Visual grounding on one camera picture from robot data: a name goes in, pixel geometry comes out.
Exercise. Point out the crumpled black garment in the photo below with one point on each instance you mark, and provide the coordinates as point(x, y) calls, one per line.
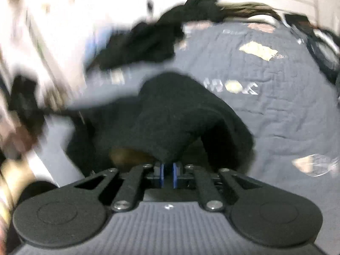
point(143, 45)
point(204, 5)

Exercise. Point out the clear plastic bag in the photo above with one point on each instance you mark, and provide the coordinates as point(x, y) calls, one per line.
point(310, 164)

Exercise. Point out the grey printed blanket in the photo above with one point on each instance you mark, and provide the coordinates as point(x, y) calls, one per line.
point(265, 117)

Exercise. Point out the pile of dark clothes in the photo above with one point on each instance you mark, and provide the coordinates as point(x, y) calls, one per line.
point(321, 50)

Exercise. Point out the black garment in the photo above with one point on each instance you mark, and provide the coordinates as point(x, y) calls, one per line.
point(204, 5)
point(170, 117)
point(143, 45)

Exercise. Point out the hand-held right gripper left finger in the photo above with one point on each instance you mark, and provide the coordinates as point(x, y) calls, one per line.
point(162, 175)

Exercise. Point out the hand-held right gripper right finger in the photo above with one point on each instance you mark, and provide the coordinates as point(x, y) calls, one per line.
point(175, 175)

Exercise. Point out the brown fuzzy cloth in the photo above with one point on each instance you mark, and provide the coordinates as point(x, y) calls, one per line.
point(247, 7)

